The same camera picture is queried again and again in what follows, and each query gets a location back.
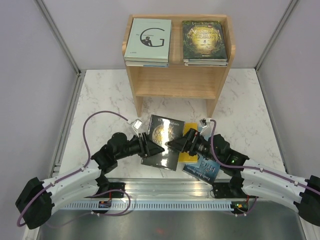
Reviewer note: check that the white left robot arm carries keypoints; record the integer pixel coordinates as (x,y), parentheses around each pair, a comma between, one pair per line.
(40,199)

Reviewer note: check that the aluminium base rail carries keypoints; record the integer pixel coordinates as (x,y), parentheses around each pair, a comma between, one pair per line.
(165,187)

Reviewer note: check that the green Alice Wonderland book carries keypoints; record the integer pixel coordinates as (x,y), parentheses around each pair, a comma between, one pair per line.
(203,40)

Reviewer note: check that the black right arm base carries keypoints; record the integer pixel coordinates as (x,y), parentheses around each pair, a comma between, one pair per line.
(228,190)

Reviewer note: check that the yellow paperback book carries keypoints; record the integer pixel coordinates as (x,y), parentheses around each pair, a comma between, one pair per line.
(183,156)

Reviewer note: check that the white slotted cable duct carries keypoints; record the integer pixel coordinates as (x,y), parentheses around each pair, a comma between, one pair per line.
(151,205)

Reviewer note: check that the black Moon and Sixpence book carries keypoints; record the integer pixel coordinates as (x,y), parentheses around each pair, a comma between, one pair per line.
(160,131)

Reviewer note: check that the blue 20000 Leagues book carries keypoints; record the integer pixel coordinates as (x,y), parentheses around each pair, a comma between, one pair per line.
(146,64)

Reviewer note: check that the light blue paperback book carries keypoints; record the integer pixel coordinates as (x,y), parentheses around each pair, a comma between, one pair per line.
(205,131)

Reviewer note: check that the right aluminium frame post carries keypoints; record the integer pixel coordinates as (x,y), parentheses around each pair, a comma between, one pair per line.
(279,28)

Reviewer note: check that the aluminium frame post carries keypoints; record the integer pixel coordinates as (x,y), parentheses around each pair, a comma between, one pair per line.
(279,28)
(57,34)

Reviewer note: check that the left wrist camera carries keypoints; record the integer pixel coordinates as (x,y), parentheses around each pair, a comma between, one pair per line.
(135,125)

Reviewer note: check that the purple Robinson Crusoe book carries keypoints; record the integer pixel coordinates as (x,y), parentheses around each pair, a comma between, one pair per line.
(219,63)

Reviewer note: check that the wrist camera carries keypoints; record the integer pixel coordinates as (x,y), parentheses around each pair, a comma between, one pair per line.
(135,125)
(206,122)

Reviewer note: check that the pale green Gatsby book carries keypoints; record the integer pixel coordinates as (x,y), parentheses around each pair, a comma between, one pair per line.
(149,40)

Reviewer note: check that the dark Wuthering Heights book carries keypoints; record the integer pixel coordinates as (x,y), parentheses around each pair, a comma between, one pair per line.
(204,170)

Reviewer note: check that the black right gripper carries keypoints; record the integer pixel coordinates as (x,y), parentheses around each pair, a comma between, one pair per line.
(189,141)

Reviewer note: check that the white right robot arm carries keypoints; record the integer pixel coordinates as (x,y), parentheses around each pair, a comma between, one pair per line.
(248,177)

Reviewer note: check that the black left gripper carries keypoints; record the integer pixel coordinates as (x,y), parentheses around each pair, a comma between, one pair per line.
(148,148)

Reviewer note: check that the left aluminium frame post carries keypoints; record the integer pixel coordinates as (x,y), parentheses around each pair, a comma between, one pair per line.
(57,34)

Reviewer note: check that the wooden two-tier shelf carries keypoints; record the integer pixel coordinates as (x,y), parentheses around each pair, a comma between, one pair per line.
(178,80)

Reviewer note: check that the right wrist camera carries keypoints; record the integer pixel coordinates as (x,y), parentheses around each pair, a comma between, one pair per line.
(206,122)

